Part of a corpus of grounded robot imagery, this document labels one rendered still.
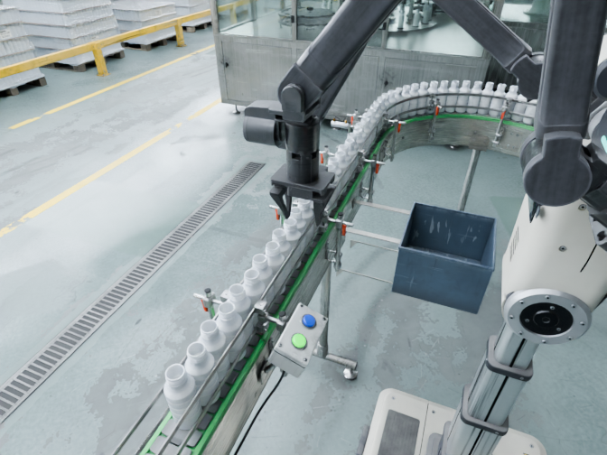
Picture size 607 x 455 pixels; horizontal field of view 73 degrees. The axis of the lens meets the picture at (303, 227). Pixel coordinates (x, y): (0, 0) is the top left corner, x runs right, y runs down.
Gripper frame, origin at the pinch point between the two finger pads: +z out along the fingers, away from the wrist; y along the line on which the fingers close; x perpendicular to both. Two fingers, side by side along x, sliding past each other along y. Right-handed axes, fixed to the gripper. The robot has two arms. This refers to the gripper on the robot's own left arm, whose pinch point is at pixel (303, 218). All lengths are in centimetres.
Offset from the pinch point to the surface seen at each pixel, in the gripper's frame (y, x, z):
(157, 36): -537, 597, 122
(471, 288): 39, 56, 56
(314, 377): -17, 55, 140
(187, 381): -14.0, -25.3, 26.1
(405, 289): 18, 55, 64
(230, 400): -10.0, -18.8, 40.4
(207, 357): -13.3, -19.4, 25.9
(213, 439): -10, -27, 43
